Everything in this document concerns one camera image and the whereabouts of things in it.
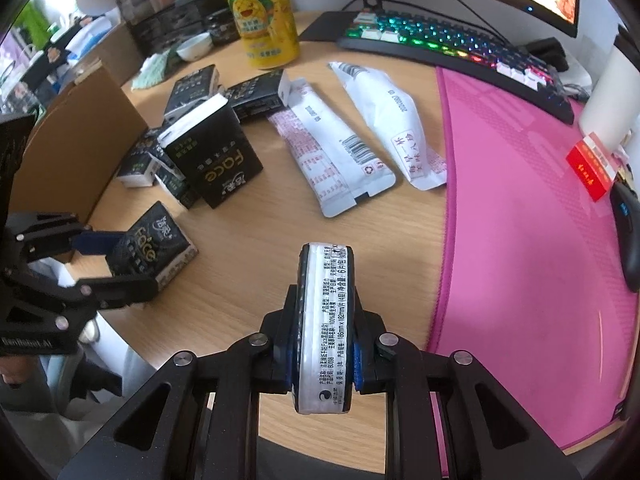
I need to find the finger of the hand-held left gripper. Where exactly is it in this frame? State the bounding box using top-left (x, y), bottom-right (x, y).
top-left (6, 211), bottom-right (123, 262)
top-left (5, 269), bottom-right (159, 332)

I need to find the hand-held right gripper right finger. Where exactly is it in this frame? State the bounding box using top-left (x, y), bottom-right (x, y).
top-left (350, 287), bottom-right (583, 480)

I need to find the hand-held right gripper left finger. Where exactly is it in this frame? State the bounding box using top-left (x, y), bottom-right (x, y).
top-left (57, 284), bottom-right (301, 480)

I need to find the black pocket tissue pack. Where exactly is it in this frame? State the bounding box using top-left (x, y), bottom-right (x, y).
top-left (106, 201), bottom-right (198, 292)
top-left (295, 242), bottom-right (357, 416)

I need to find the brown cardboard box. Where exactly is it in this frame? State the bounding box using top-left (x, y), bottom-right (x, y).
top-left (25, 22), bottom-right (149, 266)

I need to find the pile of black tissue packs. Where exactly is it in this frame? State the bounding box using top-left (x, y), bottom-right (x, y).
top-left (116, 64), bottom-right (291, 209)

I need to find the white sachet with pink print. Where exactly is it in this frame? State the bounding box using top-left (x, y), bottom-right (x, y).
top-left (267, 77), bottom-right (397, 218)

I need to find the white sachet with barcode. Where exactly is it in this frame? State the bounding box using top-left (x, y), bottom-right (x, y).
top-left (327, 61), bottom-right (447, 191)

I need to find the wooden desktop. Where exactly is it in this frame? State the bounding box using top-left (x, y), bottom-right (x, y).
top-left (75, 7), bottom-right (626, 461)

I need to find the person's left hand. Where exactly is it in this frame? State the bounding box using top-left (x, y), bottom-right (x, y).
top-left (77, 319), bottom-right (102, 346)

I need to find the green cloth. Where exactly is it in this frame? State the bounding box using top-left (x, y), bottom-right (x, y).
top-left (131, 51), bottom-right (176, 92)

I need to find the pink desk mat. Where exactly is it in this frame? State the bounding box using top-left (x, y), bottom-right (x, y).
top-left (425, 65), bottom-right (640, 451)

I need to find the blue white plastic bag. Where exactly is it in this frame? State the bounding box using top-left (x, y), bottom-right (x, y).
top-left (50, 15), bottom-right (121, 61)

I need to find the small white bowl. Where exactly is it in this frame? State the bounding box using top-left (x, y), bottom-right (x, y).
top-left (176, 32), bottom-right (213, 61)

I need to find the black drawer organiser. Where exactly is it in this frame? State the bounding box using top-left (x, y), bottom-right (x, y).
top-left (116, 0), bottom-right (226, 58)

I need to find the yellow pineapple drink can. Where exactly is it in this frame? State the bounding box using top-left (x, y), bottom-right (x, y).
top-left (217, 0), bottom-right (301, 71)

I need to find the black computer mouse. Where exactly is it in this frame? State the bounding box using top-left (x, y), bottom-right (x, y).
top-left (610, 180), bottom-right (640, 293)

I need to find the small red box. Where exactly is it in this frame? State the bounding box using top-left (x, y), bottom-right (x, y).
top-left (566, 132), bottom-right (618, 202)

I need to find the backlit black keyboard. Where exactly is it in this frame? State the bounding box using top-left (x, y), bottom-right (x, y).
top-left (336, 10), bottom-right (576, 126)

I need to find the white tumbler with black lid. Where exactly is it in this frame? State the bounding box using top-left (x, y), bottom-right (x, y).
top-left (579, 35), bottom-right (640, 153)

